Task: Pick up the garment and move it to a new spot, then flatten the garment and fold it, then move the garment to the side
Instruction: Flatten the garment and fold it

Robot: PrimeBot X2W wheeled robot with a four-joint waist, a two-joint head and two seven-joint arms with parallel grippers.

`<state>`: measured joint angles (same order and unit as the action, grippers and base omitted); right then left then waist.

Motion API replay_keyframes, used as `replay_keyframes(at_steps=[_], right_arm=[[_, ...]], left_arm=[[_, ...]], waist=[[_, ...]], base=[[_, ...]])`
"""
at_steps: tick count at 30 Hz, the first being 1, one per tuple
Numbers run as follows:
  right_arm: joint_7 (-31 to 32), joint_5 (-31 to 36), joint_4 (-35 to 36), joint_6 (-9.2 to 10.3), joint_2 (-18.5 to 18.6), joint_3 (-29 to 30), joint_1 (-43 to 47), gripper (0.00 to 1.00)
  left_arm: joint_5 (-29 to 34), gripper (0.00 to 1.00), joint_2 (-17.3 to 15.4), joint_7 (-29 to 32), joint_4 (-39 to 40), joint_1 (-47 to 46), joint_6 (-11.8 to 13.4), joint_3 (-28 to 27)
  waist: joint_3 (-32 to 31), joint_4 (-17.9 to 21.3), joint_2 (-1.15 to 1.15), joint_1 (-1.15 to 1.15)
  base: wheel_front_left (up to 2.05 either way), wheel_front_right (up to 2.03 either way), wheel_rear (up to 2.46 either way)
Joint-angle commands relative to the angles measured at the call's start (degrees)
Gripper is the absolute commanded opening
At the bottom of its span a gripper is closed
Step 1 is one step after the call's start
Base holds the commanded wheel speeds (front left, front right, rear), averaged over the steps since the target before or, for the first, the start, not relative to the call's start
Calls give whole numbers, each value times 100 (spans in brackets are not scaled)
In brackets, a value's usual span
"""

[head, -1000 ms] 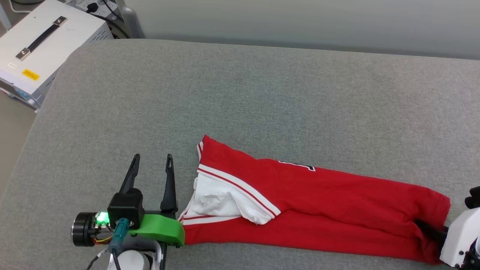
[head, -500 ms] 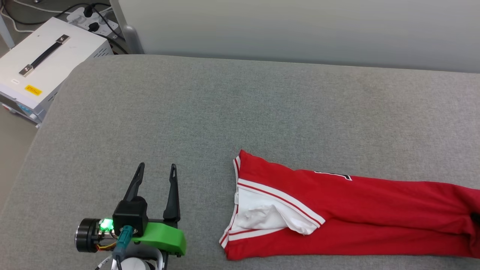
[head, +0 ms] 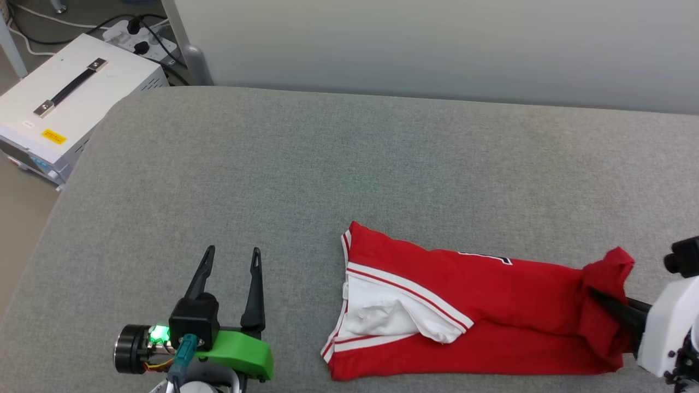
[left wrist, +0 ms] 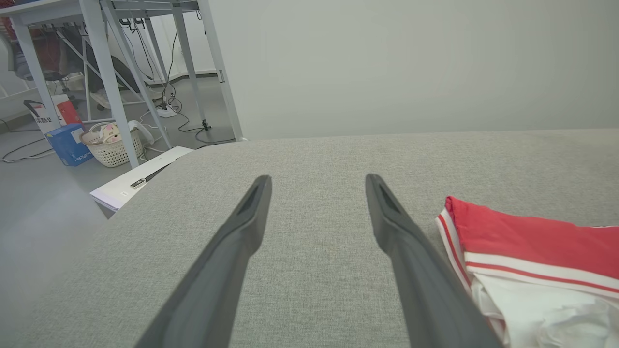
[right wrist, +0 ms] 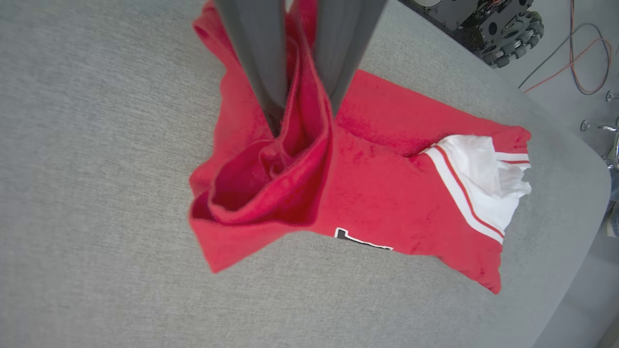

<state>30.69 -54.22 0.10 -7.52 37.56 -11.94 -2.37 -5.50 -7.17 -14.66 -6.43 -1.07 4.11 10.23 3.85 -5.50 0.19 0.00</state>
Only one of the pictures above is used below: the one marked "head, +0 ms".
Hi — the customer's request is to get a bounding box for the black box carry handle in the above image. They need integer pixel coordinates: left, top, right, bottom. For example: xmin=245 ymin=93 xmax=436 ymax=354
xmin=33 ymin=58 xmax=109 ymax=118

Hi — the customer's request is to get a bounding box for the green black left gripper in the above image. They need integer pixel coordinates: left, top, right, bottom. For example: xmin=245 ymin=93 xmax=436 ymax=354
xmin=113 ymin=245 xmax=274 ymax=382

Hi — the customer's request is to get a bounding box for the light grey floor cable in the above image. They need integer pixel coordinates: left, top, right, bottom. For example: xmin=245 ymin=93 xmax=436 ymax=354
xmin=8 ymin=2 xmax=168 ymax=56

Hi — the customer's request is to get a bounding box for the teal camera cable connector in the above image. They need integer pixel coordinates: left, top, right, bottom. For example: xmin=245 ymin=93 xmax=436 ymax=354
xmin=166 ymin=335 xmax=199 ymax=393

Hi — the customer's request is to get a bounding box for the white power strip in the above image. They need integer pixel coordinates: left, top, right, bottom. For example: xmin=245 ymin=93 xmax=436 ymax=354
xmin=103 ymin=21 xmax=179 ymax=61

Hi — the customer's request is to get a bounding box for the red white jersey garment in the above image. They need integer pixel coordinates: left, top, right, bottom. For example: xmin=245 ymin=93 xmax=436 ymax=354
xmin=321 ymin=221 xmax=636 ymax=382

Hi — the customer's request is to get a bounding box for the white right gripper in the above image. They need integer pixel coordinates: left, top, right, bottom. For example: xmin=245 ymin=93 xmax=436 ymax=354
xmin=589 ymin=275 xmax=699 ymax=378

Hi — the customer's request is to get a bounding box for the black power cable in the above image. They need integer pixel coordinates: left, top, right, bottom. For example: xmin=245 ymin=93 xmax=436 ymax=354
xmin=82 ymin=14 xmax=190 ymax=87

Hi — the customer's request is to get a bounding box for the white power supply box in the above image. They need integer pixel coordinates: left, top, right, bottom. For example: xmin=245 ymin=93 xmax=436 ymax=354
xmin=0 ymin=34 xmax=170 ymax=184

